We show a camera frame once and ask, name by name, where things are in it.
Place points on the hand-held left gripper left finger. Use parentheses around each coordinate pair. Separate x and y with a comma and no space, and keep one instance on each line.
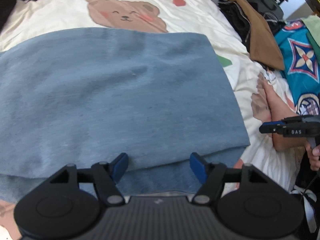
(120,166)

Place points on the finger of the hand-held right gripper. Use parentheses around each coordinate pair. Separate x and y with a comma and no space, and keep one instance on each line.
(270,128)

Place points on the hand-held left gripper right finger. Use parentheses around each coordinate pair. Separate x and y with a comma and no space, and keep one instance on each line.
(197,166)

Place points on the blue denim pants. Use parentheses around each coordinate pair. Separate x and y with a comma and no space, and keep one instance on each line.
(112,92)

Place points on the black clothes pile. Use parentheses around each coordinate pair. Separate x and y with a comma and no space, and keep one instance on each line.
(10,2)

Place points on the person's right hand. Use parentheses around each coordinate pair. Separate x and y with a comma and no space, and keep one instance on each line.
(315,155)

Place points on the person's bare foot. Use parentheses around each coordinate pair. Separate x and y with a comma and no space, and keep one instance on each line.
(275,110)

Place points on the black and white garment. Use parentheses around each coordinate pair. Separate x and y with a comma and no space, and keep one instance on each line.
(300,170)

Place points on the teal printed blanket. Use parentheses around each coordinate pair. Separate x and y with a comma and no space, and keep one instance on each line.
(295,62)

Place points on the brown folded garment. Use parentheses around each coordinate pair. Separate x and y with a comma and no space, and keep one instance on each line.
(262,42)

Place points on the green cloth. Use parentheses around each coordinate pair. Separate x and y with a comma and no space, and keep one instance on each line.
(312,27)

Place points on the dark patterned folded garment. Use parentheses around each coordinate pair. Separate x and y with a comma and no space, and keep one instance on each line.
(237,20)

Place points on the white spotted plush cloth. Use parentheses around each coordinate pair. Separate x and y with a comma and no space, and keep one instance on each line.
(7,232)

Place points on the cream bear print blanket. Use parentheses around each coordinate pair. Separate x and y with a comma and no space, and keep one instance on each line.
(62,10)

